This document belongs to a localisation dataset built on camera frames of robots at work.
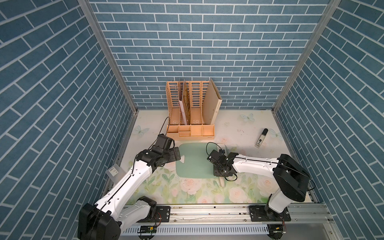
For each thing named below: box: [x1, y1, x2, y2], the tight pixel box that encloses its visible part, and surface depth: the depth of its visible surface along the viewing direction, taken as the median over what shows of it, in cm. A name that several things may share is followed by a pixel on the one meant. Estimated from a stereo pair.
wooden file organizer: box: [166, 78, 223, 141], surface depth 105 cm
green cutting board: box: [176, 142, 229, 179], surface depth 93 cm
